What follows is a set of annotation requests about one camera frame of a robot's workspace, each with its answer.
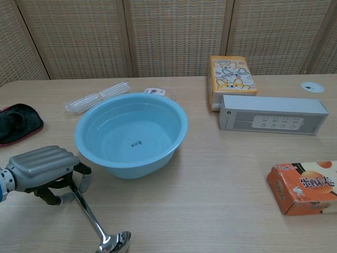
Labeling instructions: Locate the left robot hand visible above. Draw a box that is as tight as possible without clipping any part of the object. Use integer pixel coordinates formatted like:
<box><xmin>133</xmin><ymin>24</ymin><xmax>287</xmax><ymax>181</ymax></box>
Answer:
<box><xmin>5</xmin><ymin>145</ymin><xmax>92</xmax><ymax>206</ymax></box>

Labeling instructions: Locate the metal ladle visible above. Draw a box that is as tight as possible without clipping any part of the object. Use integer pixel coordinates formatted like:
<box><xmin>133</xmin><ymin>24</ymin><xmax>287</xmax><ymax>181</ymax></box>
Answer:
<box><xmin>68</xmin><ymin>176</ymin><xmax>132</xmax><ymax>253</ymax></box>

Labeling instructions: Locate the light blue plastic bowl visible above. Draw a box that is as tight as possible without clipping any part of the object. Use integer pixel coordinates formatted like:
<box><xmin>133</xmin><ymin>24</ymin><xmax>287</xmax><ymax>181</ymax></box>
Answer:
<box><xmin>75</xmin><ymin>92</ymin><xmax>189</xmax><ymax>180</ymax></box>

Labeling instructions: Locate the black and pink cloth pouch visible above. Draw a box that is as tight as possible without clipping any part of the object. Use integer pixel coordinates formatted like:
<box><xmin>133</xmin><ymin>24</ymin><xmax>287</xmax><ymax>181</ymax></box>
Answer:
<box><xmin>0</xmin><ymin>103</ymin><xmax>44</xmax><ymax>147</ymax></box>

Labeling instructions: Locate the clear plastic straw bundle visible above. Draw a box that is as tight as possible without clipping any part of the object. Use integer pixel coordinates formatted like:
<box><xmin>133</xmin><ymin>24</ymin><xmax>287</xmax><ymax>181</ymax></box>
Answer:
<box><xmin>65</xmin><ymin>82</ymin><xmax>132</xmax><ymax>114</ymax></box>

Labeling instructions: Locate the packaged yellow snack bag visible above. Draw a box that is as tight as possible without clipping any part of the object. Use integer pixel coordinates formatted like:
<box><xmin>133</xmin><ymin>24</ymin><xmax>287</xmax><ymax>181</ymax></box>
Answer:
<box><xmin>143</xmin><ymin>87</ymin><xmax>177</xmax><ymax>102</ymax></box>

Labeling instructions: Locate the woven folding screen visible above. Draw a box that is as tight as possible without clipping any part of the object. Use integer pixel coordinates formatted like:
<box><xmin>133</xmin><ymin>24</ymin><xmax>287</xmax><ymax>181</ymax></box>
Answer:
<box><xmin>0</xmin><ymin>0</ymin><xmax>337</xmax><ymax>87</ymax></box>

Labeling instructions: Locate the orange corgi tissue pack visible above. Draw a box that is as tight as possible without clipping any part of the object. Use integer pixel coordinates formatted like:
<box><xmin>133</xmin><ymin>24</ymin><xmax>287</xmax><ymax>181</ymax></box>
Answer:
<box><xmin>206</xmin><ymin>55</ymin><xmax>259</xmax><ymax>112</ymax></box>

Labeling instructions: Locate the grey power strip box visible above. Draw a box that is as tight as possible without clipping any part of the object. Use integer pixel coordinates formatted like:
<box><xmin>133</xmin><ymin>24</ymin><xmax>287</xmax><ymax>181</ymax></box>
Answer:
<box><xmin>219</xmin><ymin>94</ymin><xmax>329</xmax><ymax>135</ymax></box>

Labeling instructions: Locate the orange egg roll box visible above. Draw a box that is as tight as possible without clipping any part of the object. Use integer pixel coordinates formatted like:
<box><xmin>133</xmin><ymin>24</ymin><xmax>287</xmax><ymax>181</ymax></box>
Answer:
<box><xmin>266</xmin><ymin>160</ymin><xmax>337</xmax><ymax>217</ymax></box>

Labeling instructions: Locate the white table cable grommet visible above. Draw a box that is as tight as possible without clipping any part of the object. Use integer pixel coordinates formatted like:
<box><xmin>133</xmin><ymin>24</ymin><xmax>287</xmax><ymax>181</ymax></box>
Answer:
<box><xmin>300</xmin><ymin>81</ymin><xmax>324</xmax><ymax>94</ymax></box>

